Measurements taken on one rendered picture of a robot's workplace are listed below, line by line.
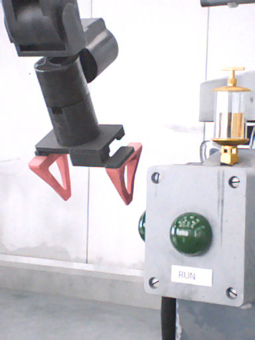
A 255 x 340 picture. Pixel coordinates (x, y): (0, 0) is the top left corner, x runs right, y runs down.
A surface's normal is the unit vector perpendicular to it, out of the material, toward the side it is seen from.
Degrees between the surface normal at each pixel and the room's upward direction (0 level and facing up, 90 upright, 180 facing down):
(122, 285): 90
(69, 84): 108
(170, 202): 90
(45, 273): 90
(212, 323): 90
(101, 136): 29
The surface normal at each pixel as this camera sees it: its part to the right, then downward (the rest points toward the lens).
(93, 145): -0.23, -0.85
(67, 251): -0.51, 0.04
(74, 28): 0.86, 0.04
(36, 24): -0.50, 0.29
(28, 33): -0.41, 0.67
